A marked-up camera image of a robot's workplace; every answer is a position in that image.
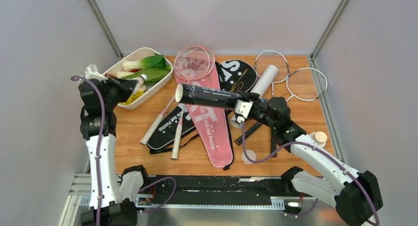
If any pink badminton racket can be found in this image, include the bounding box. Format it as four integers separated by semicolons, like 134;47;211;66
171;45;210;160
139;46;216;146

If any pink racket cover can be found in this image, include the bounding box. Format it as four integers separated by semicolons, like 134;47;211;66
173;61;234;169

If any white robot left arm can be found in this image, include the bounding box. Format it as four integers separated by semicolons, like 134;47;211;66
78;75;151;226

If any green bok choy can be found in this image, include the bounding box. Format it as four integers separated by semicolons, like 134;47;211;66
122;54;167;71

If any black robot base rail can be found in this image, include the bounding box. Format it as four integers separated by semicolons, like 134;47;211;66
139;175;302;207

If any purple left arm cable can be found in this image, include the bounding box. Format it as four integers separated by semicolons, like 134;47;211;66
70;75;177;226

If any black racket cover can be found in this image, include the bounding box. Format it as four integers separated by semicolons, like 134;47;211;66
147;59;258;154

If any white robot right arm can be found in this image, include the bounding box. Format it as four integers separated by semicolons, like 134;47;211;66
234;92;383;226

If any white shuttlecock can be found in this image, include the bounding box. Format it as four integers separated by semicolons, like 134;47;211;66
132;74;147;94

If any yellow napa cabbage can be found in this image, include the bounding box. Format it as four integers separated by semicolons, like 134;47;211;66
120;91;144;105

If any clear round tube lid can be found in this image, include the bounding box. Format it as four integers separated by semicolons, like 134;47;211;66
241;150;257;164

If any white racket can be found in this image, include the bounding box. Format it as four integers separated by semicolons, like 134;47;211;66
254;50;289;96
281;68;328;102

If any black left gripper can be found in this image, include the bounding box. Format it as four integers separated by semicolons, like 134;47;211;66
100;75;138;111

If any green leafy vegetable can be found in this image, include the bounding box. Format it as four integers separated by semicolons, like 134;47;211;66
121;66;172;85

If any white racket right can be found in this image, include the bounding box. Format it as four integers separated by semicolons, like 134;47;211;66
281;68;328;102

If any white tube cap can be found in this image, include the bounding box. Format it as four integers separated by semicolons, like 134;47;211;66
310;131;328;148

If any white rectangular tray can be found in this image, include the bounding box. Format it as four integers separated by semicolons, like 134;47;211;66
103;47;173;110

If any white shuttlecock tube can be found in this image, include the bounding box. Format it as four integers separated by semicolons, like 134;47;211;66
229;64;279;129

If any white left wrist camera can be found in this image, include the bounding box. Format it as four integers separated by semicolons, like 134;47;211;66
84;64;108;81

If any white racket left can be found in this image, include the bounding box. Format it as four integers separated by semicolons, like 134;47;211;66
254;50;289;96

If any black shuttlecock tube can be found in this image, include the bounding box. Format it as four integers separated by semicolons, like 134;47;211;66
174;83;268;110

